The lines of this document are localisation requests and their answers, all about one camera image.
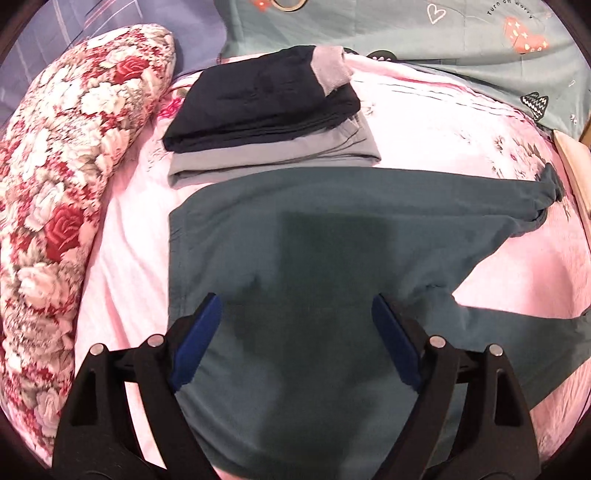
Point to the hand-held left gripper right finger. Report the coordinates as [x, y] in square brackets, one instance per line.
[392, 332]

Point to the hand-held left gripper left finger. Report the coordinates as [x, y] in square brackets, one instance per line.
[198, 332]

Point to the teal long-sleeve shirt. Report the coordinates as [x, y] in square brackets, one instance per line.
[323, 258]

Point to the folded grey pants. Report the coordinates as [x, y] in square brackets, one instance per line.
[277, 157]

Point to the folded dark navy pants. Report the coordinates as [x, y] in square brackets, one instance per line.
[258, 101]

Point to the red floral pillow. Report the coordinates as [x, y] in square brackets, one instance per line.
[60, 184]

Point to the pink floral bed sheet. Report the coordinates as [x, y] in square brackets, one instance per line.
[438, 129]

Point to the teal printed blanket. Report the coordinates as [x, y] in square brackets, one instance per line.
[392, 27]

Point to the blue plaid sheet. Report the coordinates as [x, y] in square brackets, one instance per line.
[194, 27]

